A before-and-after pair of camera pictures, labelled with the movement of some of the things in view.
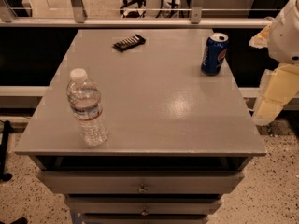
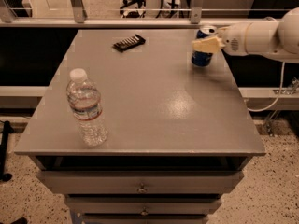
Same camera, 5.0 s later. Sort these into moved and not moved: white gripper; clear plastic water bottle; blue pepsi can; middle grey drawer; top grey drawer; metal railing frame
Moved: blue pepsi can; white gripper
Not moved: middle grey drawer; clear plastic water bottle; metal railing frame; top grey drawer
